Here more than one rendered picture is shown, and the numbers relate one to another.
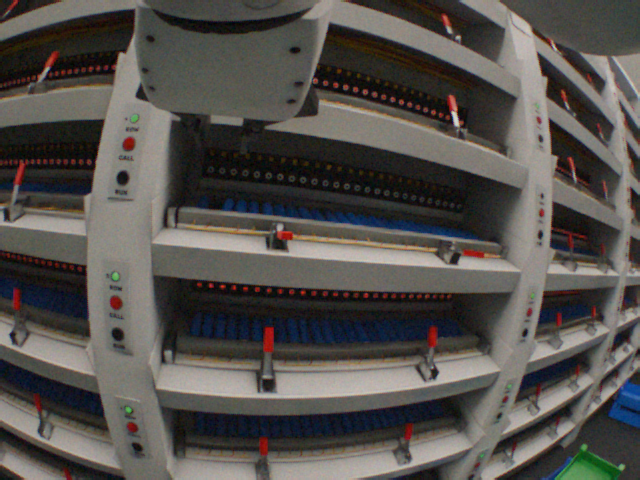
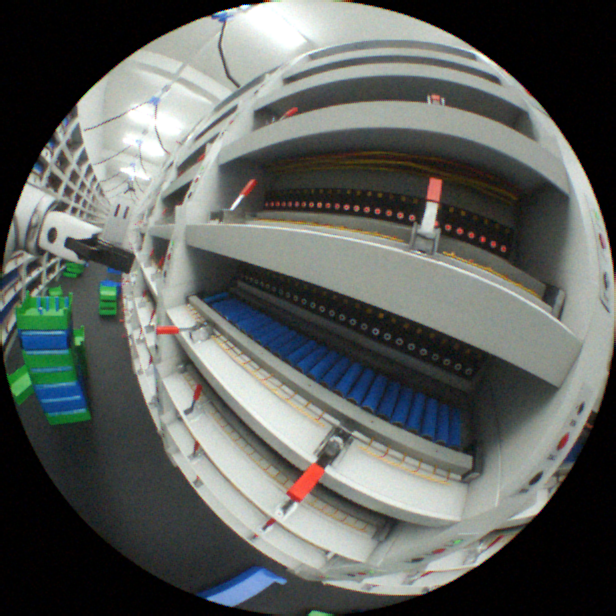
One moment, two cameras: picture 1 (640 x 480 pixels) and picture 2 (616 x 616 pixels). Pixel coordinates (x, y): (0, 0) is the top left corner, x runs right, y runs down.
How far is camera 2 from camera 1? 42 cm
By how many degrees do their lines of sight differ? 44
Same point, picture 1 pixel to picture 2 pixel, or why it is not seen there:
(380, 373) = (254, 474)
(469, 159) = (437, 300)
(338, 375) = (229, 447)
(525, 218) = (531, 449)
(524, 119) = (583, 233)
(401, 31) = (343, 116)
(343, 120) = (238, 238)
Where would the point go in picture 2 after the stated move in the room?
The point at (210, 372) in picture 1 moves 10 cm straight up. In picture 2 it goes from (185, 389) to (187, 356)
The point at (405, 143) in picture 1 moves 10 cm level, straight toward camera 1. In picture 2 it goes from (295, 261) to (187, 224)
